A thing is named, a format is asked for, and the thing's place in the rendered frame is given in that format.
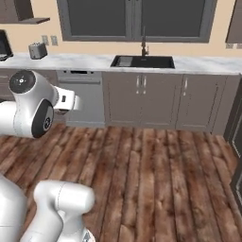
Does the black coffee machine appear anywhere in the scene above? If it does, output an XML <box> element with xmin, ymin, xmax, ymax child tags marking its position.
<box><xmin>0</xmin><ymin>29</ymin><xmax>14</xmax><ymax>61</ymax></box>

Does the black sink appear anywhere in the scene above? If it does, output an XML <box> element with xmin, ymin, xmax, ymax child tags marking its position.
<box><xmin>110</xmin><ymin>55</ymin><xmax>176</xmax><ymax>70</ymax></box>

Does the grey base cupboard run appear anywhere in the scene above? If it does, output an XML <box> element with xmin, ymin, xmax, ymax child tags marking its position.
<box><xmin>101</xmin><ymin>71</ymin><xmax>242</xmax><ymax>136</ymax></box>

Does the grey dishwasher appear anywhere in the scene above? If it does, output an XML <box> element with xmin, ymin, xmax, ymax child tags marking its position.
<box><xmin>56</xmin><ymin>70</ymin><xmax>106</xmax><ymax>129</ymax></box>

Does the dark wall cupboard with shelf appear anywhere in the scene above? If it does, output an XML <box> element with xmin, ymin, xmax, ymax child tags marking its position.
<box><xmin>0</xmin><ymin>0</ymin><xmax>51</xmax><ymax>26</ymax></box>

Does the dark tap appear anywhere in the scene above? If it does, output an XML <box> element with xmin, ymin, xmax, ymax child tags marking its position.
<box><xmin>140</xmin><ymin>26</ymin><xmax>149</xmax><ymax>58</ymax></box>

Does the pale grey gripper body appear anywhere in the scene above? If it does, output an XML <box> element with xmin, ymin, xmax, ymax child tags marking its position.
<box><xmin>74</xmin><ymin>95</ymin><xmax>84</xmax><ymax>112</ymax></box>

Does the grey framed window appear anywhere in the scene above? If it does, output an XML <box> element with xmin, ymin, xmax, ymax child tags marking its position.
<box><xmin>56</xmin><ymin>0</ymin><xmax>218</xmax><ymax>43</ymax></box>

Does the silver toaster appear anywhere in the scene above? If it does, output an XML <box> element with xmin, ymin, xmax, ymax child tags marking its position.
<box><xmin>27</xmin><ymin>41</ymin><xmax>49</xmax><ymax>61</ymax></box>

